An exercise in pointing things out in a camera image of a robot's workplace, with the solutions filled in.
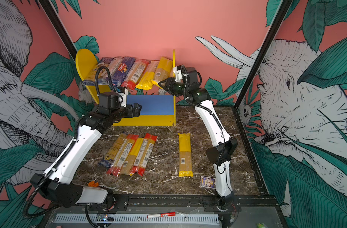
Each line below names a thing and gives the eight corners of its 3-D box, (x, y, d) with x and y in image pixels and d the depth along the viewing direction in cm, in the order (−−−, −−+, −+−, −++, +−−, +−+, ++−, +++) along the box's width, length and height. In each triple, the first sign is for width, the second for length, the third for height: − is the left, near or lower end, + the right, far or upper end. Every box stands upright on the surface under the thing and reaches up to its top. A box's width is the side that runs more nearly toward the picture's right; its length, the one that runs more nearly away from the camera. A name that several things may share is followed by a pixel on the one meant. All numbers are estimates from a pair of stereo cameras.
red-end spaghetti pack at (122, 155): (109, 174, 86) (106, 171, 82) (129, 136, 103) (127, 133, 99) (119, 176, 85) (117, 174, 81) (138, 138, 102) (136, 134, 98)
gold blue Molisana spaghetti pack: (100, 165, 89) (98, 163, 86) (120, 135, 104) (119, 132, 101) (110, 168, 88) (108, 166, 85) (129, 137, 103) (127, 134, 100)
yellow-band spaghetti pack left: (122, 173, 85) (121, 172, 83) (136, 139, 101) (135, 137, 99) (130, 174, 85) (129, 173, 83) (142, 140, 101) (141, 137, 98)
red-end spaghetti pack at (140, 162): (131, 174, 86) (129, 172, 82) (146, 136, 103) (145, 133, 100) (143, 177, 85) (142, 175, 82) (156, 138, 103) (156, 135, 99)
